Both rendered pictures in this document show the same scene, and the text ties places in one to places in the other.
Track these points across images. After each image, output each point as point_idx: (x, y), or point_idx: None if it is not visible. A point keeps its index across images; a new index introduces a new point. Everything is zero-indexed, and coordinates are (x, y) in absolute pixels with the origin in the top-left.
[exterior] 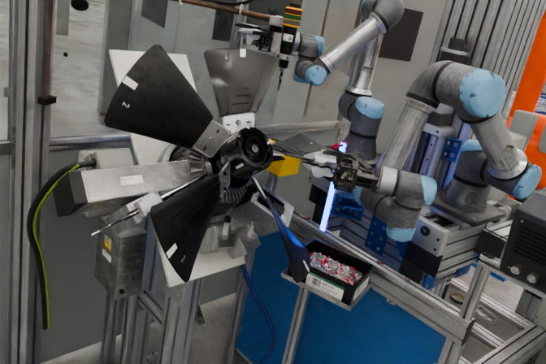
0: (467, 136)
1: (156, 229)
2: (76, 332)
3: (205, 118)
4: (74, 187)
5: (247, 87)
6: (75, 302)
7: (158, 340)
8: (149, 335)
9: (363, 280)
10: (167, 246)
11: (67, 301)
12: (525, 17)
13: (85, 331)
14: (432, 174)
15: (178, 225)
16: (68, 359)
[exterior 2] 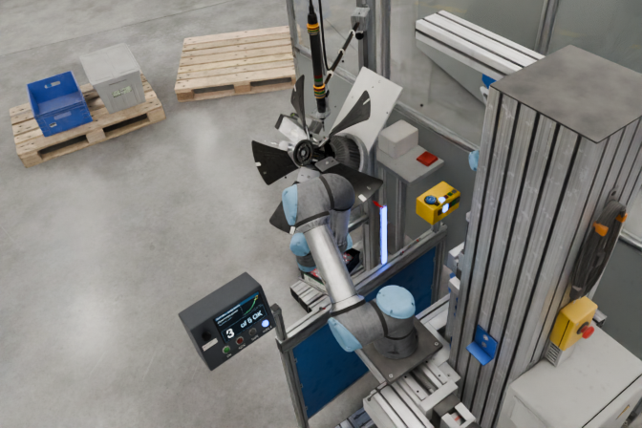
0: (456, 312)
1: (252, 150)
2: (411, 228)
3: (304, 122)
4: (278, 120)
5: (342, 122)
6: (410, 209)
7: (444, 283)
8: (448, 277)
9: (315, 279)
10: (256, 160)
11: (406, 204)
12: (515, 238)
13: (415, 232)
14: (451, 320)
15: (261, 156)
16: (410, 241)
